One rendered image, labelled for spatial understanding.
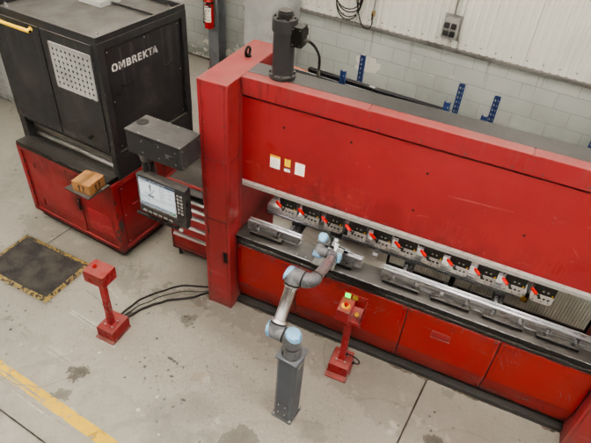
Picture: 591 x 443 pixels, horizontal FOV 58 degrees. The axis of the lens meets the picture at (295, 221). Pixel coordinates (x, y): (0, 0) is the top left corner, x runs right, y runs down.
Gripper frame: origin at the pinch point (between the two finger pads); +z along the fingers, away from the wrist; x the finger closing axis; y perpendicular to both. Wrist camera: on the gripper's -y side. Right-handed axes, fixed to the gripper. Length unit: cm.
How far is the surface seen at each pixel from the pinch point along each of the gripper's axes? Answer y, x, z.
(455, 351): -40, -118, 40
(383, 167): 59, -29, -62
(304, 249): -6.2, 23.3, 17.2
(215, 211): -5, 98, -17
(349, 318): -47, -34, 5
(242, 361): -115, 45, 40
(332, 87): 98, 21, -82
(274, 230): -1, 52, 11
